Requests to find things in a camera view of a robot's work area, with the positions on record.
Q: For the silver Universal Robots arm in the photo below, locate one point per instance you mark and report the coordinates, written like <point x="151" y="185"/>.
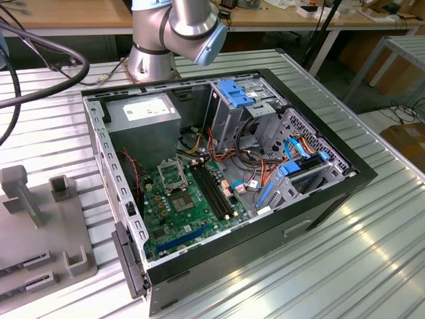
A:
<point x="186" y="20"/>

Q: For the CPU socket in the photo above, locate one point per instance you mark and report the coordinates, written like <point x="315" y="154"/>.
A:
<point x="181" y="202"/>

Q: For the black RAM slot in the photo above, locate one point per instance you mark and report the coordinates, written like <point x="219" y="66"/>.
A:
<point x="212" y="192"/>
<point x="220" y="192"/>
<point x="216" y="192"/>
<point x="207" y="192"/>

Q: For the metal drive bay cage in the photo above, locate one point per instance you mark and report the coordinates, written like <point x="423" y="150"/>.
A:
<point x="225" y="123"/>

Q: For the green motherboard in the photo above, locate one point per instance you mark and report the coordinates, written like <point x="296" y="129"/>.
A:
<point x="199" y="219"/>

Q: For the blue plastic drive latch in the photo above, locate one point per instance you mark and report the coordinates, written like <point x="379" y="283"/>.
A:
<point x="232" y="93"/>

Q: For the grey power supply unit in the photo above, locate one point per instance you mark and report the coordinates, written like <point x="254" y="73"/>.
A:
<point x="146" y="139"/>

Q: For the blue disk carrier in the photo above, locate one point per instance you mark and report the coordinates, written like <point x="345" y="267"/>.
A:
<point x="288" y="167"/>

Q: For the metal disk bay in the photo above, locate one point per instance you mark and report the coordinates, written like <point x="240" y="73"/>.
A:
<point x="284" y="196"/>

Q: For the blue expansion slot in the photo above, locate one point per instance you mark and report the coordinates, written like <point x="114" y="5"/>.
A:
<point x="182" y="238"/>

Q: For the silver coin battery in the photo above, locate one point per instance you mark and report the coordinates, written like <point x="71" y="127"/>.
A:
<point x="182" y="248"/>

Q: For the black open PC case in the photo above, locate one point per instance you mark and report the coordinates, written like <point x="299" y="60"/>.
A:
<point x="232" y="266"/>

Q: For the grey parts rack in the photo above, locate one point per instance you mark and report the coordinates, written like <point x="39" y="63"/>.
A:
<point x="50" y="226"/>

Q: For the white flat box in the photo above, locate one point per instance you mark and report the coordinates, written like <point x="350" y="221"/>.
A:
<point x="317" y="11"/>

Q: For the brown cardboard box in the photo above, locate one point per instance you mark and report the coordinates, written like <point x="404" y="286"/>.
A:
<point x="406" y="143"/>

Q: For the wooden desk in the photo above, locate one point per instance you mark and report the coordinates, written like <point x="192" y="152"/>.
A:
<point x="40" y="15"/>

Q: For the blue plastic bay rail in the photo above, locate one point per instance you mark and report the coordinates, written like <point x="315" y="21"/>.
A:
<point x="265" y="196"/>

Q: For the white metal frame table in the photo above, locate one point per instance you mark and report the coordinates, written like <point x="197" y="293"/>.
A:
<point x="405" y="43"/>

